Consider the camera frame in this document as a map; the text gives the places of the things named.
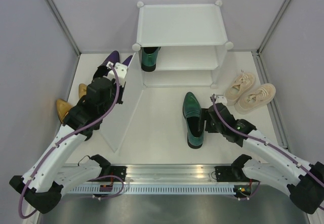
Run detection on purple loafer left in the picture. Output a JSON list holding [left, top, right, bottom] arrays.
[[93, 51, 120, 79]]

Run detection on purple loafer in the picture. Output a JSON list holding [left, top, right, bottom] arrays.
[[122, 55, 133, 70], [93, 51, 120, 79]]

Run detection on green loafer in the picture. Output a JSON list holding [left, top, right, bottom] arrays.
[[182, 92, 204, 149], [141, 47, 160, 72]]

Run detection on beige sneaker front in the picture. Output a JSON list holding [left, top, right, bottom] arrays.
[[234, 83, 276, 114]]

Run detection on white slotted cable duct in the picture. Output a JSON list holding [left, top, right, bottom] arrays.
[[69, 184, 235, 195]]

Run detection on gold pointed shoe rear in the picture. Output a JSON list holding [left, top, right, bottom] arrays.
[[78, 83, 87, 103]]

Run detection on beige sneaker rear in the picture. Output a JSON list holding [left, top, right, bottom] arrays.
[[224, 72, 256, 106]]

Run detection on beige sneaker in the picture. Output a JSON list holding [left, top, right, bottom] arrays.
[[224, 72, 256, 106], [234, 83, 276, 114]]

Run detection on purple loafer right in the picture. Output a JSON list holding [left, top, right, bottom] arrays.
[[122, 55, 133, 70]]

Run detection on white cabinet door panel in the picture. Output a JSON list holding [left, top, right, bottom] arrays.
[[99, 53, 143, 152]]

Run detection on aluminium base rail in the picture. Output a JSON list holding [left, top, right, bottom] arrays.
[[34, 163, 311, 184]]

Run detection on white plastic shoe cabinet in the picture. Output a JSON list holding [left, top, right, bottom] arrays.
[[132, 0, 233, 88]]

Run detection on gold pointed shoe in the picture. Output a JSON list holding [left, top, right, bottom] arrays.
[[78, 83, 87, 103], [56, 99, 73, 125]]

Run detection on gold pointed shoe front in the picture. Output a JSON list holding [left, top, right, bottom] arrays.
[[56, 99, 73, 125]]

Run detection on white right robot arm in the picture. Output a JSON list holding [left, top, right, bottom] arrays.
[[199, 103, 323, 214]]

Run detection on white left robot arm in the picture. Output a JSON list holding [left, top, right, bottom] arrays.
[[10, 62, 128, 219]]

